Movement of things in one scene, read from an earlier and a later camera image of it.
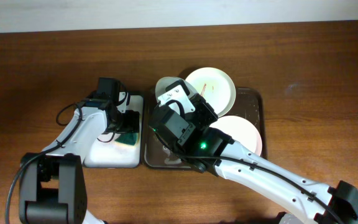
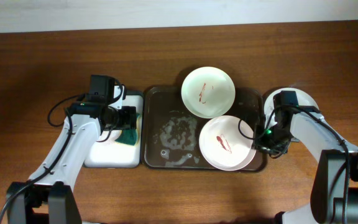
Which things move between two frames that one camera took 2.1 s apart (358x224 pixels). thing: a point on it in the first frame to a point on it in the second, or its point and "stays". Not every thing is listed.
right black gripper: x=202 y=107 to x=258 y=144
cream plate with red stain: x=215 y=87 stays
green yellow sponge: x=130 y=138 stays
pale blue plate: x=161 y=86 to x=304 y=99
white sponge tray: x=107 y=153 stays
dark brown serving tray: x=249 y=103 stays
